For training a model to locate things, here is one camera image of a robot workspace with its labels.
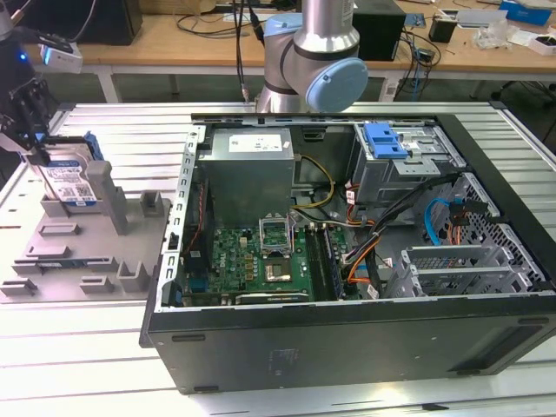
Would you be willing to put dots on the hard disk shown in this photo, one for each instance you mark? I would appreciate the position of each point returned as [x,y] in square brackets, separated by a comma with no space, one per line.
[65,182]

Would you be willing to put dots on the grey parts rack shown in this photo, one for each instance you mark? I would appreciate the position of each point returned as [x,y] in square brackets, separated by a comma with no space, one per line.
[87,260]

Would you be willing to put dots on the silver drive cage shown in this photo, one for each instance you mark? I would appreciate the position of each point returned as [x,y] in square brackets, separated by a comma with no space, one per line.
[391,178]

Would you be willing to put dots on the wooden desk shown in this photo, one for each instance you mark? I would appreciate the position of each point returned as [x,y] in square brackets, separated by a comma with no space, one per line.
[143,52]

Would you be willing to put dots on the large black box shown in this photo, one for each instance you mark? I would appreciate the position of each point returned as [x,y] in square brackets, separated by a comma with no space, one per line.
[108,21]

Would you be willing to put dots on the CPU socket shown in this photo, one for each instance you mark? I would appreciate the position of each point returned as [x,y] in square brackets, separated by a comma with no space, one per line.
[278,271]

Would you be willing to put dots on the blue plastic drive latch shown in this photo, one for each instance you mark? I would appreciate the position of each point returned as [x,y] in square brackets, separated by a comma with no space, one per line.
[382,139]

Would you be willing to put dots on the grey power supply unit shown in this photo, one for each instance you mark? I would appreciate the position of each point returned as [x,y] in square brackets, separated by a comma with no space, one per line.
[243,187]

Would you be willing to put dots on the small black container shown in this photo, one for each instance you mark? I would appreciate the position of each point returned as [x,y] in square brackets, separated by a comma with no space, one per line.
[443,28]

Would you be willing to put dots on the white tray with black item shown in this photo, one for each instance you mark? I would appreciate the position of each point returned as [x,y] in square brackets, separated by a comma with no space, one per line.
[543,43]

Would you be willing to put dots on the white code label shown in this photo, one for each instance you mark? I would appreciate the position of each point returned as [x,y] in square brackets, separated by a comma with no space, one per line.
[390,90]

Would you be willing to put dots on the black graphics card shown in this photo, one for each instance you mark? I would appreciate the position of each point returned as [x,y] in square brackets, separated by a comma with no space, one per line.
[278,299]

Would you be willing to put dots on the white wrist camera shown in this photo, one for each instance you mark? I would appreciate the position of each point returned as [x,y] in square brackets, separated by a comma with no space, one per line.
[61,58]

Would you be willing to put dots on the metal locking lever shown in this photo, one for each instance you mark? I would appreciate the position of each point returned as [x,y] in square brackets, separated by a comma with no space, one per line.
[293,236]

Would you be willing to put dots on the black RAM slot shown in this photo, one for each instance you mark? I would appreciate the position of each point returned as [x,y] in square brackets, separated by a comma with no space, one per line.
[315,260]
[333,265]

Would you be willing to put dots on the silver disk bay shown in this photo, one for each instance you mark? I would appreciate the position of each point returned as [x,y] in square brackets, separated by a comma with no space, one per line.
[456,254]

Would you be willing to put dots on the clear plastic bag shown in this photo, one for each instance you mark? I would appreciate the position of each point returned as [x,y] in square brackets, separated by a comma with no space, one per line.
[495,37]

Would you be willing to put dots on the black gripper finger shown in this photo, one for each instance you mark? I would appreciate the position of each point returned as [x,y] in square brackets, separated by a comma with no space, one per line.
[8,123]
[32,108]

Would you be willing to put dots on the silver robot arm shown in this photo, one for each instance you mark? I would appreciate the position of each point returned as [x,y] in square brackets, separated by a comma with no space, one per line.
[321,39]

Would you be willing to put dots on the blue cardboard box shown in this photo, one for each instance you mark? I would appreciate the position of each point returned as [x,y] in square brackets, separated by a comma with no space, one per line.
[527,11]

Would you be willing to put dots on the grey flat box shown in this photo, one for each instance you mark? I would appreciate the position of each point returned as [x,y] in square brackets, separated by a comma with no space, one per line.
[482,18]

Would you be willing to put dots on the green motherboard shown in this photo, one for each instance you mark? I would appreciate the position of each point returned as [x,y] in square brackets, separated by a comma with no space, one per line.
[234,260]

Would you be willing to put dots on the black PC case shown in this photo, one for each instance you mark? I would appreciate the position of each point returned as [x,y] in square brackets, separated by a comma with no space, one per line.
[347,347]

